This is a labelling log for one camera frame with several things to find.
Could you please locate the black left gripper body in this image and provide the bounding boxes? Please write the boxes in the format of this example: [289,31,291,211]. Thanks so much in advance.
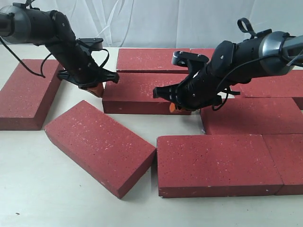
[57,44,119,90]

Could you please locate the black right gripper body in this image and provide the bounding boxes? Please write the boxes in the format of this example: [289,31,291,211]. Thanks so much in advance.
[153,70,222,111]

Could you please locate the speckled red brick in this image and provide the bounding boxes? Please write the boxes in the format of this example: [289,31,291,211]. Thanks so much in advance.
[102,73,193,115]

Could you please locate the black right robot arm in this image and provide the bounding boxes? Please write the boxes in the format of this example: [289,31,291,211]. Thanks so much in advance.
[152,30,303,111]

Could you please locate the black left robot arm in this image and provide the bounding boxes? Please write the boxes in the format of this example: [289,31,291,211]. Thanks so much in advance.
[0,0,119,97]

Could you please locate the back right row brick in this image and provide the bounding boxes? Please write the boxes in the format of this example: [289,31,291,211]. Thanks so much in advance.
[190,48,214,60]

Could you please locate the third row red brick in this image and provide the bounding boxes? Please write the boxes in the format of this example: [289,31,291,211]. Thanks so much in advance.
[200,97,303,135]

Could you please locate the back left row brick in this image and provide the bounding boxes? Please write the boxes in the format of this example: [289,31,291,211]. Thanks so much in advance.
[116,48,187,73]

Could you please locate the right middle row brick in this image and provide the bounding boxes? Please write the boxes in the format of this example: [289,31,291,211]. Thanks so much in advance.
[231,70,303,110]

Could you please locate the blue white backdrop curtain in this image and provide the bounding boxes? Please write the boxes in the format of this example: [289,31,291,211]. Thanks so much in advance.
[0,0,303,51]

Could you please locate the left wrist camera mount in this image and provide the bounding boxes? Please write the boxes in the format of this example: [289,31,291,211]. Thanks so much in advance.
[76,38,104,52]

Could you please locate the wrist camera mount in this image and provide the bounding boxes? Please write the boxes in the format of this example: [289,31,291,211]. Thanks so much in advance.
[76,38,104,52]
[171,51,209,73]

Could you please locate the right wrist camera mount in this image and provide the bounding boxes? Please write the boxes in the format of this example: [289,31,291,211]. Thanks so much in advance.
[171,51,209,73]

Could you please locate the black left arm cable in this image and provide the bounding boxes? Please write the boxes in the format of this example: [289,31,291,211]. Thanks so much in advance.
[0,0,110,79]

